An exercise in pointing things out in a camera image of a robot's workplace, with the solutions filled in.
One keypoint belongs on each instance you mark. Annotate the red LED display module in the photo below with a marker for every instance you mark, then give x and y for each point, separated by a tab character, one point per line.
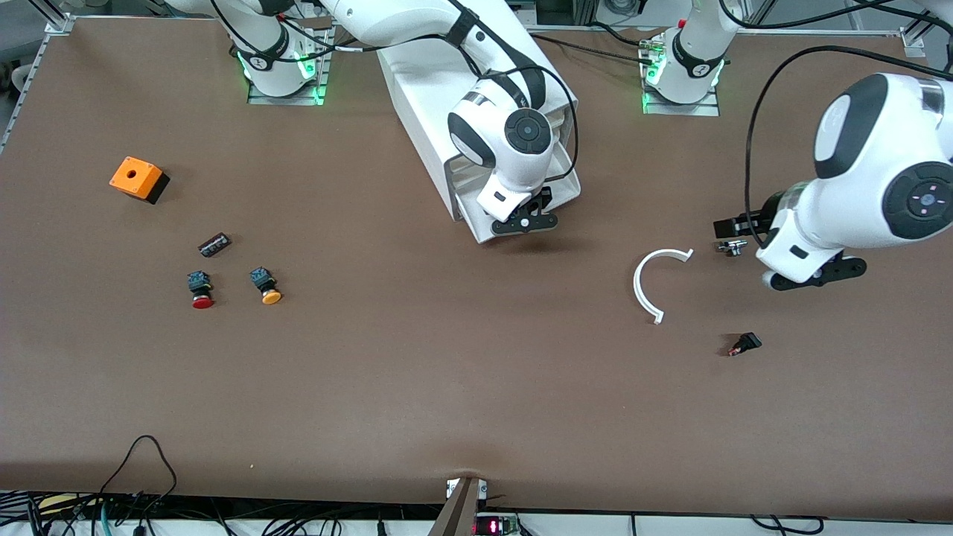
495	526

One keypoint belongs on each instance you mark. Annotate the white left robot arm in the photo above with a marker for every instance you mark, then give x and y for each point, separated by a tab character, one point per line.
893	149

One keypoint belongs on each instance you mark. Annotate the chrome metal tee fitting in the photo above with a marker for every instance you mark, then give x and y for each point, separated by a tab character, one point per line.
733	248

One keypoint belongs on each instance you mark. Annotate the small black contact block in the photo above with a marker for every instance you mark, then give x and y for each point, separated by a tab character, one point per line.
214	244

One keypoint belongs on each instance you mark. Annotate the brown angled post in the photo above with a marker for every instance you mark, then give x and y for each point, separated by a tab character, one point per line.
460	510

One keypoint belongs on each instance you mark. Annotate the red mushroom push button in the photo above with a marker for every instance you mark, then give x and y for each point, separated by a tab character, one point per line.
201	294

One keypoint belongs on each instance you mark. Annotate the orange button enclosure box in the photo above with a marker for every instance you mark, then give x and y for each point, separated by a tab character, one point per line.
134	177

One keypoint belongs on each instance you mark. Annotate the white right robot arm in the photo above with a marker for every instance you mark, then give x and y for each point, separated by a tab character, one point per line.
521	141

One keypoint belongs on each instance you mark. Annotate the white plastic drawer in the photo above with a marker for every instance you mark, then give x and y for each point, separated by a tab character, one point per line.
480	227

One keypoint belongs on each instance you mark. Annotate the black square push switch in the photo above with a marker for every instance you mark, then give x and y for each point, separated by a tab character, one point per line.
747	342

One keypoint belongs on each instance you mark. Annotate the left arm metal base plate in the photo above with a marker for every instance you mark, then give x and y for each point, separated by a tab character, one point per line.
707	110

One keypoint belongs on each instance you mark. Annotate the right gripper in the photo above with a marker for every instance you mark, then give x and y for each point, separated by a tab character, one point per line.
541	199

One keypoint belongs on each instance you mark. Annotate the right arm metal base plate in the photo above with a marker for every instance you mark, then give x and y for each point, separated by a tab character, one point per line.
257	97

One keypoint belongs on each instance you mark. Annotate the white semicircular plastic arc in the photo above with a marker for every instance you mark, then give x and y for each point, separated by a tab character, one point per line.
642	294

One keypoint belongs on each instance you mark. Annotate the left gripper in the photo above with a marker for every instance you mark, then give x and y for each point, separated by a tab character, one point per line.
768	212

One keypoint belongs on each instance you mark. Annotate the yellow push button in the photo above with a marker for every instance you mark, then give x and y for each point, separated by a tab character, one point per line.
266	289

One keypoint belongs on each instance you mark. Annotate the aluminium frame corner bracket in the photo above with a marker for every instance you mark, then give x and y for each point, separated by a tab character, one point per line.
913	41
59	27

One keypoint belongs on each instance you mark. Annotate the white drawer cabinet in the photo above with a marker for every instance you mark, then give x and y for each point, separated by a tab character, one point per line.
424	112

